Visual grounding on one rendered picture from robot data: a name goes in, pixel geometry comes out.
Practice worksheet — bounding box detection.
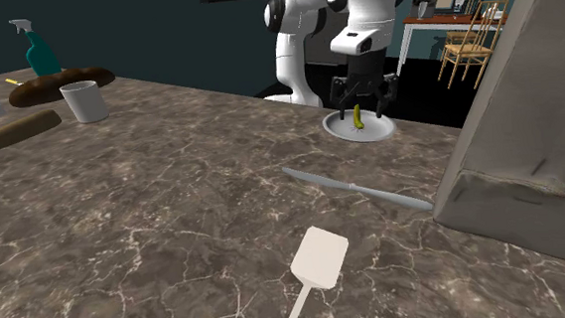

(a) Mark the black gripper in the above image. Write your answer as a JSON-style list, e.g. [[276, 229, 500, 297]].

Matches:
[[327, 47, 402, 121]]

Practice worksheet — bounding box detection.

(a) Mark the white round plate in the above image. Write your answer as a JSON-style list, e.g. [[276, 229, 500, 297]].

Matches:
[[321, 105, 399, 146]]

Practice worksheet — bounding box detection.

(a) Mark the white-legged desk with brown top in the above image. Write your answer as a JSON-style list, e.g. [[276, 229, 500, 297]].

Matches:
[[391, 0, 512, 78]]

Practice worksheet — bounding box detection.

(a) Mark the silver table knife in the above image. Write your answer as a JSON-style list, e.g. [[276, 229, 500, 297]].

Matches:
[[281, 158, 436, 221]]

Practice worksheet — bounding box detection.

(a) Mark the white spatula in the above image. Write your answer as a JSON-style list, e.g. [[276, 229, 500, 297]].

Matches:
[[274, 224, 354, 318]]

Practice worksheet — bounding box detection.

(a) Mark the white cup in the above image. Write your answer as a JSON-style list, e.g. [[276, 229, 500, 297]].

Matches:
[[58, 79, 111, 126]]

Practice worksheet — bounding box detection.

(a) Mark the teal spray bottle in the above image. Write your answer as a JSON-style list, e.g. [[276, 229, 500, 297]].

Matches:
[[8, 17, 65, 80]]

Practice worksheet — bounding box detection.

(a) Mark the dark brown bread loaf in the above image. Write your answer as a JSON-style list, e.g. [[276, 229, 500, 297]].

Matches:
[[6, 65, 117, 109]]

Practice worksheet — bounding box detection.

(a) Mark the brown baguette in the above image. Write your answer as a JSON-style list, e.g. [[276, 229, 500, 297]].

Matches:
[[0, 107, 65, 160]]

